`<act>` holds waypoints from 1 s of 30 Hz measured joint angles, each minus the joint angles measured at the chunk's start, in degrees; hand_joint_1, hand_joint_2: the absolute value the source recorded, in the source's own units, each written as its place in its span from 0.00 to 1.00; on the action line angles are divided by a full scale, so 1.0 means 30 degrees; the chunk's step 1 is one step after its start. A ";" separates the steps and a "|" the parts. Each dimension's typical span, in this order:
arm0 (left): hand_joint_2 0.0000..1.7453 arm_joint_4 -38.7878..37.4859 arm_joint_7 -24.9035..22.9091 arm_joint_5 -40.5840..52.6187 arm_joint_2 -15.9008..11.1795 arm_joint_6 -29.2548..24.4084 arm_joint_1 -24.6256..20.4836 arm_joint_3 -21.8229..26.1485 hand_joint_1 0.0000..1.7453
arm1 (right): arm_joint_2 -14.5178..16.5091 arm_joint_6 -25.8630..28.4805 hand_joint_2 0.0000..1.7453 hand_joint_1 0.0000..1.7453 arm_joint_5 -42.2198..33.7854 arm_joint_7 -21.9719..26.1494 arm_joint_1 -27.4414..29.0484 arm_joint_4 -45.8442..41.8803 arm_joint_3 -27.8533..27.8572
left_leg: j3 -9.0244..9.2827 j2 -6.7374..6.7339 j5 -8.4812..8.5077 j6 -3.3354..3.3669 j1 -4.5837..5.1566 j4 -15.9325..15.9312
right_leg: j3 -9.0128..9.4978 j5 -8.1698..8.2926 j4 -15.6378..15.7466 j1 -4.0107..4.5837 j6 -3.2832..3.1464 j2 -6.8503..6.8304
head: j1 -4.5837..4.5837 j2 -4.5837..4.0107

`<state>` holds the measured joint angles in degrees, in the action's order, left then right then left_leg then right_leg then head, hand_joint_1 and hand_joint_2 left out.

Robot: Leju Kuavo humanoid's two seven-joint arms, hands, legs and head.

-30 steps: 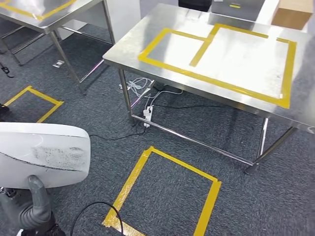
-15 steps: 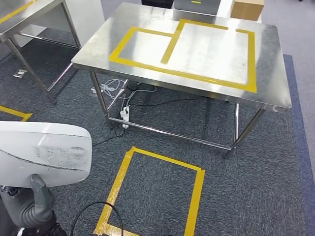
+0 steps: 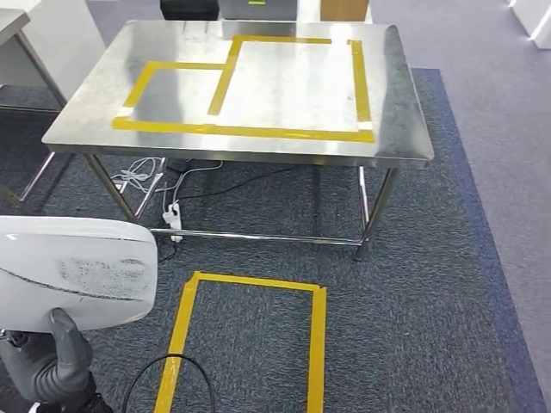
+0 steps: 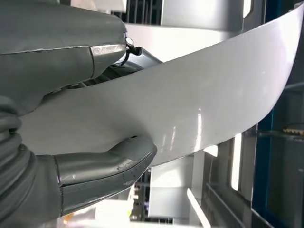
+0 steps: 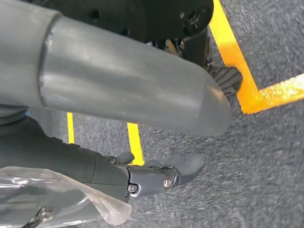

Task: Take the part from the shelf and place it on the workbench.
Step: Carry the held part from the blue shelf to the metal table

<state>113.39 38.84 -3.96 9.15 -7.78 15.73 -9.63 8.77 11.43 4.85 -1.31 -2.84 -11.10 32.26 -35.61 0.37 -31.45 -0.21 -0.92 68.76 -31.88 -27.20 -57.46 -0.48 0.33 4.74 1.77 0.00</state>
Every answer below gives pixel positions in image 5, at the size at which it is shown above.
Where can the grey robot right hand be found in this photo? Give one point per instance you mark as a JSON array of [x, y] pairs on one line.
[[118, 78]]

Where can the clear plastic film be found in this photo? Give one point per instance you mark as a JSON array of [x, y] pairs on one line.
[[59, 201]]

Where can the black robot right foot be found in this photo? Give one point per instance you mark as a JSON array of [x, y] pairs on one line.
[[225, 80]]

